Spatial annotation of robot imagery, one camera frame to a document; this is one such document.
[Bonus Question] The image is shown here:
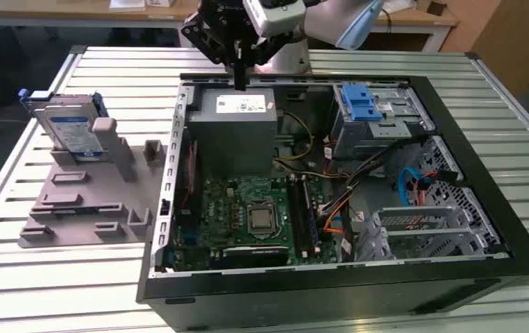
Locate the orange flat wire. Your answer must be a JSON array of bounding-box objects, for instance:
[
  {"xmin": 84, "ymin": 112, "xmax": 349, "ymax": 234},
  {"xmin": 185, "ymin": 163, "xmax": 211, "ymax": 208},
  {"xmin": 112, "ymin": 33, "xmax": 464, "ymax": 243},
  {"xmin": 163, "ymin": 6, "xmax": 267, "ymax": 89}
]
[{"xmin": 322, "ymin": 192, "xmax": 356, "ymax": 237}]

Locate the thin black desk cable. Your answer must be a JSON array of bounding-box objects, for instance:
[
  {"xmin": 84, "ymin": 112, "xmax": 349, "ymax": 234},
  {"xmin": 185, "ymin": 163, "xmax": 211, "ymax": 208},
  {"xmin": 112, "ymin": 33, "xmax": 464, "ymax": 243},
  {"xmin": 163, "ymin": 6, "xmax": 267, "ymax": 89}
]
[{"xmin": 377, "ymin": 6, "xmax": 394, "ymax": 35}]

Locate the green motherboard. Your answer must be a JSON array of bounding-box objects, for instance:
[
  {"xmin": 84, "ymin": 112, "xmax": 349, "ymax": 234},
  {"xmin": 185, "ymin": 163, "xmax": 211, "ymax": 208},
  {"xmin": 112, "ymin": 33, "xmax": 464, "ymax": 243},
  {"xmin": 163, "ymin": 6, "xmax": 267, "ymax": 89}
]
[{"xmin": 171, "ymin": 175, "xmax": 342, "ymax": 271}]

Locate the CPU socket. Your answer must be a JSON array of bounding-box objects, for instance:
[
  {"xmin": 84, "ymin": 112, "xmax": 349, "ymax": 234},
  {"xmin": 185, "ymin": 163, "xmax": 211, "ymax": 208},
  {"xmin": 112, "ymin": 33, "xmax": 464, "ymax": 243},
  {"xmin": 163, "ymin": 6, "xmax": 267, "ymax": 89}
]
[{"xmin": 243, "ymin": 199, "xmax": 282, "ymax": 244}]

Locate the gray power supply unit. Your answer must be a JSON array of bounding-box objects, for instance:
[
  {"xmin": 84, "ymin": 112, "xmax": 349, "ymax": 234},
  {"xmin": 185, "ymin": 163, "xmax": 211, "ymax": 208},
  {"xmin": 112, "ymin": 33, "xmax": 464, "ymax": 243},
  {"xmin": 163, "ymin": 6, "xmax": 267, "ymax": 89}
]
[{"xmin": 186, "ymin": 87, "xmax": 279, "ymax": 180}]

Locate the multicoloured power wire black connector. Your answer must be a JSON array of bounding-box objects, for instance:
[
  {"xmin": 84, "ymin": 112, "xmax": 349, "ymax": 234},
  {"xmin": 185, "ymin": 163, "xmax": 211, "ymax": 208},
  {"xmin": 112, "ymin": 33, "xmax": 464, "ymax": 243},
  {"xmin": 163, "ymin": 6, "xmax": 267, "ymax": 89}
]
[{"xmin": 412, "ymin": 169, "xmax": 461, "ymax": 209}]

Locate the blue plastic drive latch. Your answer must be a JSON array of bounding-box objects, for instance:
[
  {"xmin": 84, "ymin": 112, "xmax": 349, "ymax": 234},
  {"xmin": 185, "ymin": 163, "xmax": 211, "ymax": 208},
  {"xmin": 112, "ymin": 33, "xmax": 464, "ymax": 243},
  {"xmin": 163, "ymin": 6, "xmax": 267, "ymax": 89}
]
[{"xmin": 341, "ymin": 84, "xmax": 382, "ymax": 122}]

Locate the wooden desk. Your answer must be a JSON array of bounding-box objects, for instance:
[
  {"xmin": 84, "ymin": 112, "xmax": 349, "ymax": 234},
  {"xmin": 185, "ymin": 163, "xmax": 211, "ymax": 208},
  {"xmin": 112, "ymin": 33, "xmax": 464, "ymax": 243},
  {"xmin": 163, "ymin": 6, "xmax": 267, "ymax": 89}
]
[{"xmin": 0, "ymin": 0, "xmax": 460, "ymax": 53}]

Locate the black PC case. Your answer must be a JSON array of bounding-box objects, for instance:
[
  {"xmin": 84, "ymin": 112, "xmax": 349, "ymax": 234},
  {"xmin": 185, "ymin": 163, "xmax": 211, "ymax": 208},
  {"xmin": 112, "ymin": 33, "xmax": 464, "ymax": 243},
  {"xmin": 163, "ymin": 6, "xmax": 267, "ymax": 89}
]
[{"xmin": 135, "ymin": 71, "xmax": 529, "ymax": 332}]

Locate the metal disk bay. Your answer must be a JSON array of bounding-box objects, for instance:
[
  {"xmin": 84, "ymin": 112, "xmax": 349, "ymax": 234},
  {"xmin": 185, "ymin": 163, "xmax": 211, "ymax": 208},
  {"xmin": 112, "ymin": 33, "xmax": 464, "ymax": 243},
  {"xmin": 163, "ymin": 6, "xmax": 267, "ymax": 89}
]
[{"xmin": 354, "ymin": 205, "xmax": 501, "ymax": 262}]

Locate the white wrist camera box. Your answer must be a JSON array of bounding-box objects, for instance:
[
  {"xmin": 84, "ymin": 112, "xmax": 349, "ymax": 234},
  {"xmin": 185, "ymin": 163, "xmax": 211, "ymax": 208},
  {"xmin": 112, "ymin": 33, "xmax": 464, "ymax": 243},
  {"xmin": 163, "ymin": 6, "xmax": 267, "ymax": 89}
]
[{"xmin": 243, "ymin": 0, "xmax": 310, "ymax": 38}]

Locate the metal optical drive cage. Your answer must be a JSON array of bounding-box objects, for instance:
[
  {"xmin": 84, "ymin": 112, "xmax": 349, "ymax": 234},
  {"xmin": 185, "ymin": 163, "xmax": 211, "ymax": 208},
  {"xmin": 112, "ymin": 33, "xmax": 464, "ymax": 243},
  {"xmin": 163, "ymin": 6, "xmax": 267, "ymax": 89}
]
[{"xmin": 330, "ymin": 83, "xmax": 437, "ymax": 161}]

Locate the black RAM slot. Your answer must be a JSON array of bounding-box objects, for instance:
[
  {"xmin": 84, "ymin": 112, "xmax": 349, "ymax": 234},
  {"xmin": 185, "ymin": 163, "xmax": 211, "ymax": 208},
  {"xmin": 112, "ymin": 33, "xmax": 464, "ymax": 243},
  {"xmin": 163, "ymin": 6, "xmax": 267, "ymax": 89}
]
[{"xmin": 289, "ymin": 175, "xmax": 305, "ymax": 256}]

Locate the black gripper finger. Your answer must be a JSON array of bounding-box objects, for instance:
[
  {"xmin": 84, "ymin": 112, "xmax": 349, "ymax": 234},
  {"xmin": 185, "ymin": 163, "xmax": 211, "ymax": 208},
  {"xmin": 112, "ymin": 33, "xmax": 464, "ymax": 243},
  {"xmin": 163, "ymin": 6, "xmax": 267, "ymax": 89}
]
[
  {"xmin": 181, "ymin": 12, "xmax": 243, "ymax": 91},
  {"xmin": 241, "ymin": 32, "xmax": 289, "ymax": 92}
]

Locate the red twisted wire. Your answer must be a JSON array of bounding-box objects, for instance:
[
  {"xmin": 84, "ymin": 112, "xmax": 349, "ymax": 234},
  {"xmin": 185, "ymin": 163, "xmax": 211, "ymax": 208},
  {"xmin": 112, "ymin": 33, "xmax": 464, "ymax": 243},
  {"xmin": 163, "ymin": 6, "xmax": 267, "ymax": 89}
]
[{"xmin": 189, "ymin": 140, "xmax": 199, "ymax": 209}]

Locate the silver CPU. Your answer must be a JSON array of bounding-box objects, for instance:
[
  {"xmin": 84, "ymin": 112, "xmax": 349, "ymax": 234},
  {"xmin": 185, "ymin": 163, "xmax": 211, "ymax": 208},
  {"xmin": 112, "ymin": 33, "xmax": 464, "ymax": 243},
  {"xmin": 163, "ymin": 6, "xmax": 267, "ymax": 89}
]
[{"xmin": 249, "ymin": 207, "xmax": 277, "ymax": 234}]

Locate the brown wooden cabinet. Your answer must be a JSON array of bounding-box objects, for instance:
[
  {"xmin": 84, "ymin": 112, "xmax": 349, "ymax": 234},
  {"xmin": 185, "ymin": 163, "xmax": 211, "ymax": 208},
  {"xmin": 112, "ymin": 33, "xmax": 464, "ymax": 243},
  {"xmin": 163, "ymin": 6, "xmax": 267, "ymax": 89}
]
[{"xmin": 442, "ymin": 0, "xmax": 529, "ymax": 101}]

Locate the hard disk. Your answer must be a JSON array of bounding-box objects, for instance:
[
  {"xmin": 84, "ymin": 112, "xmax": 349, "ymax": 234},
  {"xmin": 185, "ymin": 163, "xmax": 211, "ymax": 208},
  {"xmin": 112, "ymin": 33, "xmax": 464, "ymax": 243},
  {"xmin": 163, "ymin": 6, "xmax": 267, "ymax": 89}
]
[{"xmin": 19, "ymin": 89, "xmax": 111, "ymax": 161}]

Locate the gray parts rack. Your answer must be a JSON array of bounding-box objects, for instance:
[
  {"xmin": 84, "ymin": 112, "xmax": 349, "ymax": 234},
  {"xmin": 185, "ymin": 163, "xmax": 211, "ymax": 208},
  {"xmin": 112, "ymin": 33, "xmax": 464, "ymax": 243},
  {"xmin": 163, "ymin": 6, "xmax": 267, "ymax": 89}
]
[{"xmin": 19, "ymin": 117, "xmax": 171, "ymax": 249}]

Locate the blue flat data wire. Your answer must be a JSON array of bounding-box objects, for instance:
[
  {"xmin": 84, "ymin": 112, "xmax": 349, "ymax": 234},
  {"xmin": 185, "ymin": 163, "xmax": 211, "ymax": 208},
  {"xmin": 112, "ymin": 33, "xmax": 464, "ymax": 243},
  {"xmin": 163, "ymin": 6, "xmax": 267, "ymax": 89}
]
[{"xmin": 398, "ymin": 165, "xmax": 422, "ymax": 213}]

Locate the yellow wire bundle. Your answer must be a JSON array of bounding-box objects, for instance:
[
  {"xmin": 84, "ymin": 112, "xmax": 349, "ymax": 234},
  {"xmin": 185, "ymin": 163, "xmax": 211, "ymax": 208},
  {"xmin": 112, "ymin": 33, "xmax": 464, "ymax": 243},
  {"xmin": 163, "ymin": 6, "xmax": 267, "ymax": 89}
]
[{"xmin": 274, "ymin": 110, "xmax": 316, "ymax": 163}]

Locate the black wire bundle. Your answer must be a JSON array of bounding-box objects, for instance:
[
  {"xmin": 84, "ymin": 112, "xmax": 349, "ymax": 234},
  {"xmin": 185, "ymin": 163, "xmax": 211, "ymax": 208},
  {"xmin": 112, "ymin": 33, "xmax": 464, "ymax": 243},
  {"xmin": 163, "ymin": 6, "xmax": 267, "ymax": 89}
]
[{"xmin": 320, "ymin": 142, "xmax": 402, "ymax": 223}]

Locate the black graphics card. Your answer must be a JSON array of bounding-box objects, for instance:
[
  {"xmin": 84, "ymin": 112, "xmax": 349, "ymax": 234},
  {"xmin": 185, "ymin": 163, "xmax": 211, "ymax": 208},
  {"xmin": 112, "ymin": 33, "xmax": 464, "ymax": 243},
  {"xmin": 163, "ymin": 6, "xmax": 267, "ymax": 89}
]
[{"xmin": 209, "ymin": 244, "xmax": 291, "ymax": 271}]

